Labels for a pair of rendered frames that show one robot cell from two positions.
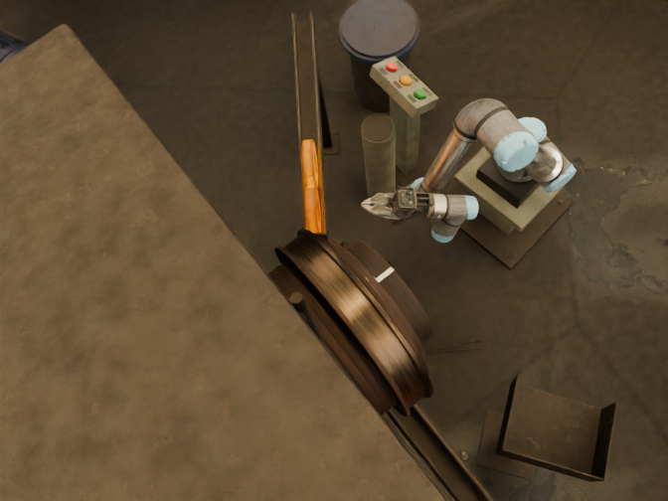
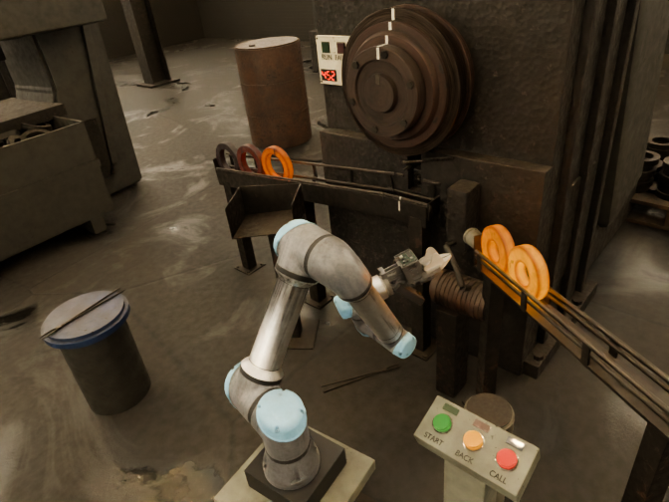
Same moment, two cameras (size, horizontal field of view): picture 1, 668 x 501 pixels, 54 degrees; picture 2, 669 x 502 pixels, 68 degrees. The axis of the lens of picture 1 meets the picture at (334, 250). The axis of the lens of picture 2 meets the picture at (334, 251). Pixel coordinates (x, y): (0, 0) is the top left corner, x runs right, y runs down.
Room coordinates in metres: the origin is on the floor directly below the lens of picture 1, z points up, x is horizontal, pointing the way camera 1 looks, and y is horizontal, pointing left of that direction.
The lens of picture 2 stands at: (1.87, -0.86, 1.52)
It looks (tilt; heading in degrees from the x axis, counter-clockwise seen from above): 31 degrees down; 160
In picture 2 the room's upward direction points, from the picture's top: 7 degrees counter-clockwise
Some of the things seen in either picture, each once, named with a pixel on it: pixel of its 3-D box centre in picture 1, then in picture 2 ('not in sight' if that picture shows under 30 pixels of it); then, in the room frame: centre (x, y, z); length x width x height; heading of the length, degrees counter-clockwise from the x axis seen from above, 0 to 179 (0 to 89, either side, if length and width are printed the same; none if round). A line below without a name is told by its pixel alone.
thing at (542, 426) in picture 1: (534, 437); (278, 271); (0.08, -0.46, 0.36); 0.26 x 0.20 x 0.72; 60
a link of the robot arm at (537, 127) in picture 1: (526, 140); (282, 421); (1.01, -0.73, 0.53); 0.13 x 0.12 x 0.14; 16
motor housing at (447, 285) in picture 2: not in sight; (462, 339); (0.75, 0.01, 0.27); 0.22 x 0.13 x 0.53; 25
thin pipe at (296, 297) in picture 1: (309, 322); not in sight; (0.30, 0.07, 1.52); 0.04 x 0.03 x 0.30; 25
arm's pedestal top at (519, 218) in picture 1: (514, 175); (296, 482); (1.01, -0.73, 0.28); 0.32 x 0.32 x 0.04; 32
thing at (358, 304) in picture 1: (353, 320); (401, 84); (0.39, 0.00, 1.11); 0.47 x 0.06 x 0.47; 25
